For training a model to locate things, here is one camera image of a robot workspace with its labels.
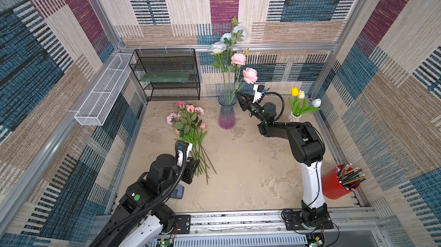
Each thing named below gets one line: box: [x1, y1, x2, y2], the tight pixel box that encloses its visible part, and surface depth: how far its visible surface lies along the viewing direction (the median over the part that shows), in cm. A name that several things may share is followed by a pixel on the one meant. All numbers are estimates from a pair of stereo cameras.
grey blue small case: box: [169, 184, 185, 200], surface depth 81 cm
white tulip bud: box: [312, 98, 322, 108], surface depth 79 cm
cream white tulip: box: [298, 90, 305, 100], surface depth 83 cm
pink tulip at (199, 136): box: [194, 121, 208, 176], surface depth 101 cm
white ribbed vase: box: [288, 112, 302, 123], surface depth 91 cm
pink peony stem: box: [186, 106, 218, 176], surface depth 104 cm
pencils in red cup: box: [337, 162, 367, 191], surface depth 75 cm
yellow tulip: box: [290, 86, 300, 97], surface depth 83 cm
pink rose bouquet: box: [208, 17, 258, 106], surface depth 85 cm
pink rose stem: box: [179, 104, 211, 180], surface depth 102 cm
